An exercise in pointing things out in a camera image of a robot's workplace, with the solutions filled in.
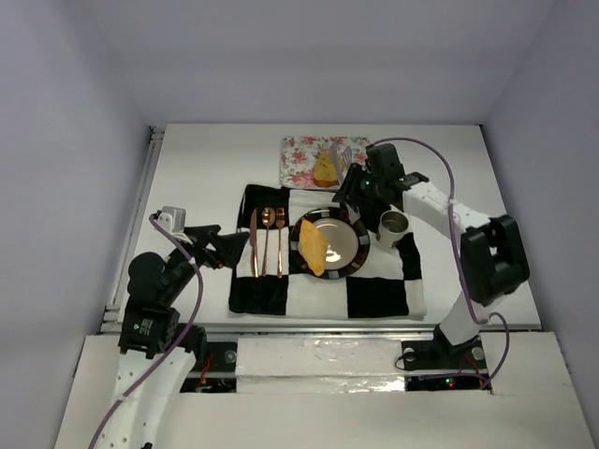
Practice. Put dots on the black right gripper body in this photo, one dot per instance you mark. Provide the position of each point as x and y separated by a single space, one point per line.
363 185

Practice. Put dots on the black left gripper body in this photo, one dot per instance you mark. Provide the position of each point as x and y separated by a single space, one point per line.
209 244

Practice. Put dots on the brown crusted bread slice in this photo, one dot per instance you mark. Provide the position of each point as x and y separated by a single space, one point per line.
324 171

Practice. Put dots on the silver metal tongs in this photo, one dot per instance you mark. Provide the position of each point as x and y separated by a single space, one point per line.
341 160

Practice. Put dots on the light yellow bread slice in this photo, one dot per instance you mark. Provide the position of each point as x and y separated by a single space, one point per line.
313 247

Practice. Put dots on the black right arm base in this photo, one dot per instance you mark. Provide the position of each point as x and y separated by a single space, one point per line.
439 354

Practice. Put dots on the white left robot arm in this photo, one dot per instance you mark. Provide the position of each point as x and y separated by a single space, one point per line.
156 349

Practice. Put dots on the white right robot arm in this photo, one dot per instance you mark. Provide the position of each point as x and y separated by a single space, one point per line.
488 251

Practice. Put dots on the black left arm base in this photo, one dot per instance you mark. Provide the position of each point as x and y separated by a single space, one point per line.
214 369

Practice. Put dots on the copper knife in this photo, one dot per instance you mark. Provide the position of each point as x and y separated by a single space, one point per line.
253 243

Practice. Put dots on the white mug with metal interior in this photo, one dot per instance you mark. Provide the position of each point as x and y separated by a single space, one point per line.
393 227

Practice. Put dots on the round plate with patterned rim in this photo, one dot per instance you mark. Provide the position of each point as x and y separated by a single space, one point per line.
349 243

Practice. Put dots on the copper spoon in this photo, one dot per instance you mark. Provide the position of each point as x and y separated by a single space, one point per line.
268 218

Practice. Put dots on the copper fork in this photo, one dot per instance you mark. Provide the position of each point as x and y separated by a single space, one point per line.
280 224

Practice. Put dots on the floral rectangular tray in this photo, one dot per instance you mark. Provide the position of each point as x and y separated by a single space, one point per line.
298 155

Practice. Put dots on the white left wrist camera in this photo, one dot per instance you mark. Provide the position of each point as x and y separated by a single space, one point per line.
172 219

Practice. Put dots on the aluminium rail frame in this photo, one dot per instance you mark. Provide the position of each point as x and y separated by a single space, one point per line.
204 168

